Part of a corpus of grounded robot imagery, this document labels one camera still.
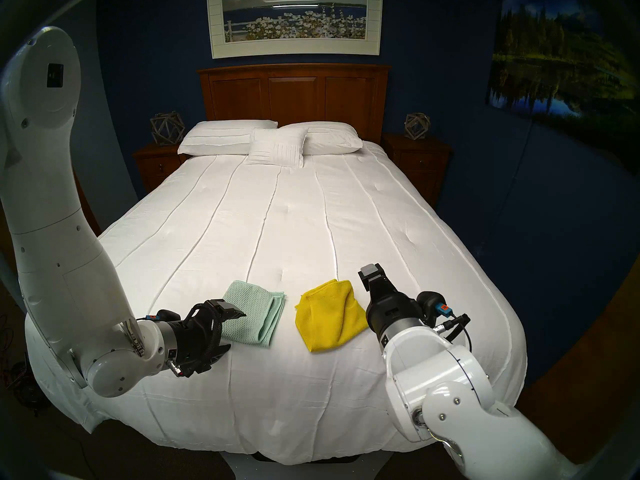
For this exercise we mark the small square white pillow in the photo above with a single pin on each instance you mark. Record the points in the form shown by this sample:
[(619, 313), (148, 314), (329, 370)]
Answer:
[(277, 149)]

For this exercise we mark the mint green hand towel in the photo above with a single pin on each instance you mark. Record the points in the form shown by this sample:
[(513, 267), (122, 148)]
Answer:
[(255, 314)]

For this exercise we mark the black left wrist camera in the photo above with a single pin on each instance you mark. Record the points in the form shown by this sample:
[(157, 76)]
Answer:
[(167, 315)]

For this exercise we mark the yellow hand towel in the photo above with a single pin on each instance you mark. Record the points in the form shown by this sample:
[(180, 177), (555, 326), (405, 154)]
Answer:
[(325, 319)]

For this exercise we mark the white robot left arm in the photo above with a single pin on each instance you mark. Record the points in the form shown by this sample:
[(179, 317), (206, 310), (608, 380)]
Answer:
[(55, 234)]

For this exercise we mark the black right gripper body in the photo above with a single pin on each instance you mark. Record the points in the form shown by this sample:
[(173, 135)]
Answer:
[(395, 311)]

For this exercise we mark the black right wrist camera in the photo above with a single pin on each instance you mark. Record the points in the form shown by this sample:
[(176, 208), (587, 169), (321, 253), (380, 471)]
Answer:
[(430, 301)]

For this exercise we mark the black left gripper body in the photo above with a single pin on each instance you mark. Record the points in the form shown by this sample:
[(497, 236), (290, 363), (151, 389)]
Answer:
[(192, 341)]

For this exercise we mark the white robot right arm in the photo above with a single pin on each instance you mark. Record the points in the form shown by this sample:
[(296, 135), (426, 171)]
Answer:
[(440, 374)]

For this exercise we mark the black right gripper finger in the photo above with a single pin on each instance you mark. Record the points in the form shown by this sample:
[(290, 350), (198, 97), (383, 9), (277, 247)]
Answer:
[(372, 276), (386, 286)]

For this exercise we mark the brown wooden headboard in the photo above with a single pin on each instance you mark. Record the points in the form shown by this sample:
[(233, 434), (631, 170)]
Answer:
[(295, 94)]

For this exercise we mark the framed flower seascape picture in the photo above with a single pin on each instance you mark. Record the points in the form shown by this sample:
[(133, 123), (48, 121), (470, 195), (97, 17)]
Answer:
[(295, 29)]

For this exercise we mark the long white pillow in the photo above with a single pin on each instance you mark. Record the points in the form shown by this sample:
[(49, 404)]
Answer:
[(215, 136), (335, 139)]

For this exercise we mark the brown wooden dresser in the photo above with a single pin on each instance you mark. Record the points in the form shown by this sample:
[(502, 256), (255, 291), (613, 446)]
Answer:
[(87, 209)]

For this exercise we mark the white bed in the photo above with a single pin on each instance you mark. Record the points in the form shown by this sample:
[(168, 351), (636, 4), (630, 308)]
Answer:
[(280, 224)]

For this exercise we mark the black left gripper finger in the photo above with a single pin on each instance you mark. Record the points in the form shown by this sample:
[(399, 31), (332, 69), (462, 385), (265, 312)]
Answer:
[(220, 354), (234, 311)]

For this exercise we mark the forest lake wall poster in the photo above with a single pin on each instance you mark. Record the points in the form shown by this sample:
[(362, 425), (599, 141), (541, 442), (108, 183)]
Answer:
[(550, 59)]

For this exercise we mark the brown wooden nightstand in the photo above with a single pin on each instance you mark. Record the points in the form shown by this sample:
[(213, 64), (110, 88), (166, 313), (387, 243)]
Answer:
[(155, 166), (417, 164)]

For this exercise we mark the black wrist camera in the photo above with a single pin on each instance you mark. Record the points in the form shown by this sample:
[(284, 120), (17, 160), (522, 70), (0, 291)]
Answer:
[(430, 301), (167, 315)]

